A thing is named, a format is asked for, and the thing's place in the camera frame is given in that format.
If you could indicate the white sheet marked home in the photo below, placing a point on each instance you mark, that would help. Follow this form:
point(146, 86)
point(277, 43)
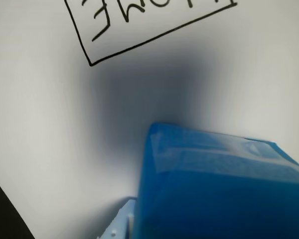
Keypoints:
point(27, 99)

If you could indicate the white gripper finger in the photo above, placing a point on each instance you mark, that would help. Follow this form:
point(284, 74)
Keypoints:
point(122, 224)

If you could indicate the dark grey base mat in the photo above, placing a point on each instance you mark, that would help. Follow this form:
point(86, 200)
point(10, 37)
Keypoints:
point(2, 211)

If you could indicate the blue paper box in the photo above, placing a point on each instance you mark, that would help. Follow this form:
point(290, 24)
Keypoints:
point(214, 199)

